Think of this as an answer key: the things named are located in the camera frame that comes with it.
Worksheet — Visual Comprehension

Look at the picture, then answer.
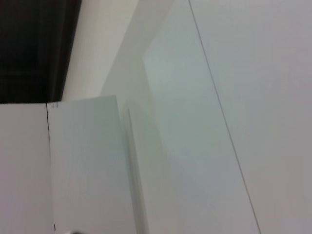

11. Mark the dark background panel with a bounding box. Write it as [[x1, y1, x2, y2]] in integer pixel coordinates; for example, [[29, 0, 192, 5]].
[[0, 0, 83, 105]]

